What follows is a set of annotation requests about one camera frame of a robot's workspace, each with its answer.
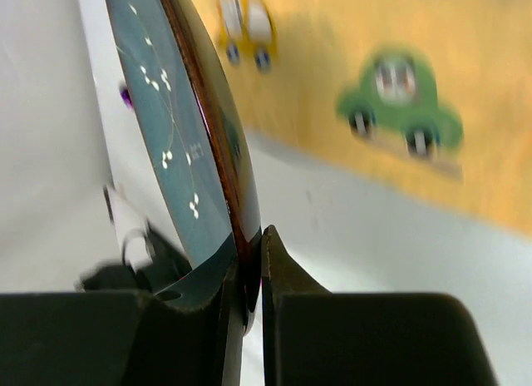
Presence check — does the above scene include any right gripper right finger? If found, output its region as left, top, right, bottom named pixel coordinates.
left=261, top=226, right=497, bottom=385

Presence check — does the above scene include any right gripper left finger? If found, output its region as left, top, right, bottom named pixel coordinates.
left=1, top=237, right=239, bottom=385

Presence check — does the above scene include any dark teal plate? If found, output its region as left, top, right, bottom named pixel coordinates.
left=105, top=0, right=262, bottom=328

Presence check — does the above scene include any purple metallic spoon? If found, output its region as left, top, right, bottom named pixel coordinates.
left=119, top=84, right=133, bottom=109

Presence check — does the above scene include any yellow car print cloth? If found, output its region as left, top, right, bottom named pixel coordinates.
left=192, top=0, right=531, bottom=235

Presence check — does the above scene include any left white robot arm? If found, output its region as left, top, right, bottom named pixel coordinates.
left=75, top=186, right=191, bottom=294

